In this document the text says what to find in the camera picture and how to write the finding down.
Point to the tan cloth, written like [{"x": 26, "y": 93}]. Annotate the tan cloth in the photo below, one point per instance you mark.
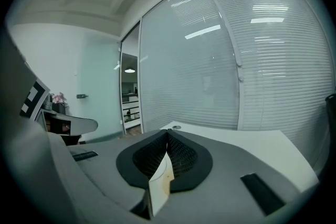
[{"x": 160, "y": 191}]

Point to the frosted glass door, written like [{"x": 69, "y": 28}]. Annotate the frosted glass door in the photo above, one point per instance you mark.
[{"x": 102, "y": 86}]

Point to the dark pendant lamp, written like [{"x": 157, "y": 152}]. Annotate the dark pendant lamp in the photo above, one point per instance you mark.
[{"x": 130, "y": 70}]

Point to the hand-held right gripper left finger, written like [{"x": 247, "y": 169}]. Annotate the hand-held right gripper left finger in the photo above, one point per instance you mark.
[{"x": 105, "y": 165}]

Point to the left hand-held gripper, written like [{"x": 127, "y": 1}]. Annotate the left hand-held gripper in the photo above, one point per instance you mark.
[{"x": 18, "y": 81}]

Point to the glass partition with white blinds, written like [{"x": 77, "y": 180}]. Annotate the glass partition with white blinds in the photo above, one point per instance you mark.
[{"x": 262, "y": 73}]

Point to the pink packaged item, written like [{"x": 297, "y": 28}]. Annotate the pink packaged item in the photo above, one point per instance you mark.
[{"x": 59, "y": 98}]

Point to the white blind knob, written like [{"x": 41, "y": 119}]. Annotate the white blind knob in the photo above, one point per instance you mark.
[
  {"x": 241, "y": 78},
  {"x": 239, "y": 63}
]

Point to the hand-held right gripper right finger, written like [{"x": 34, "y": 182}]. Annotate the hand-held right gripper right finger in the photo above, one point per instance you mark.
[{"x": 231, "y": 173}]

